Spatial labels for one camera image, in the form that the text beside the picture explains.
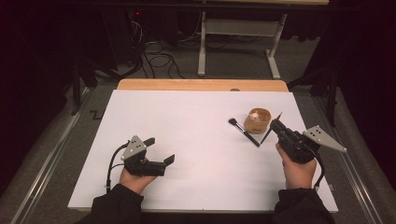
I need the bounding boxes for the wooden table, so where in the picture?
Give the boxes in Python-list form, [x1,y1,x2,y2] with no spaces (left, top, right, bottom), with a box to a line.
[117,78,290,93]

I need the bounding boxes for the metal floor rail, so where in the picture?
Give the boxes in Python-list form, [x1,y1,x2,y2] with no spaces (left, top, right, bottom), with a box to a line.
[10,87,92,224]
[313,95,380,224]

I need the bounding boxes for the left hand-held gripper black cable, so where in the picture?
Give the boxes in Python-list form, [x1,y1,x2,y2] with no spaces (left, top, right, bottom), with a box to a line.
[106,141,130,194]

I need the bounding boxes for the white metal desk frame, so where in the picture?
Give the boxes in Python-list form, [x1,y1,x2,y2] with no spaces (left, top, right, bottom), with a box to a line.
[197,12,288,80]

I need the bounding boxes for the white table cover sheet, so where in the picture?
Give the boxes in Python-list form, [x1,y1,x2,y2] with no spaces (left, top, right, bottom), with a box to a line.
[67,89,339,214]

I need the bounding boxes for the right hand-held gripper black cable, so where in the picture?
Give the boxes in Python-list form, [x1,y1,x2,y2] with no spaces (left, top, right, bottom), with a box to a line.
[311,148,326,191]

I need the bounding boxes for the black computer tower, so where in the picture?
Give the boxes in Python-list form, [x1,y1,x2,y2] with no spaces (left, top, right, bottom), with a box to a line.
[101,8,146,71]

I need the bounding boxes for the black stand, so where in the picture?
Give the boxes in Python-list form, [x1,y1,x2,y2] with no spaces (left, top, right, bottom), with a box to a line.
[288,66,340,128]
[70,59,98,117]

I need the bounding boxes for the hand-held gripper black cable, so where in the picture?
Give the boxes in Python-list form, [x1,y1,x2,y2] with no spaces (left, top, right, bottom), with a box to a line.
[311,148,326,191]
[106,141,130,194]

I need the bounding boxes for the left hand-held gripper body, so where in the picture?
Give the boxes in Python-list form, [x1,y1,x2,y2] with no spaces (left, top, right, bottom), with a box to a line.
[120,134,166,177]

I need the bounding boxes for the round wooden cup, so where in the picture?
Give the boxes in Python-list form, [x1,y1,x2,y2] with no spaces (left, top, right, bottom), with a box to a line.
[243,107,272,135]

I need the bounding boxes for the black floor cables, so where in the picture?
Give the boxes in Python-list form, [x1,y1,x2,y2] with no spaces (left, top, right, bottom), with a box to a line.
[141,40,185,79]

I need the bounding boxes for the person's left hand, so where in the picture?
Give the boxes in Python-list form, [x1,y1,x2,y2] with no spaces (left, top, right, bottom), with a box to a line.
[119,157,158,195]

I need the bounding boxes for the black makeup brush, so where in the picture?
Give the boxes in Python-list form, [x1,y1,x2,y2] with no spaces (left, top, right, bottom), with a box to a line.
[228,118,262,147]

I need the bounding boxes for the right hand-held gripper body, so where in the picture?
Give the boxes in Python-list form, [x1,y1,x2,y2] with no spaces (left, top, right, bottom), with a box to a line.
[275,124,347,165]

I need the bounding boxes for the person's right hand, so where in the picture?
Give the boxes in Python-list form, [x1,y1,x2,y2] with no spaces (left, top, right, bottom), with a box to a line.
[275,143,318,190]

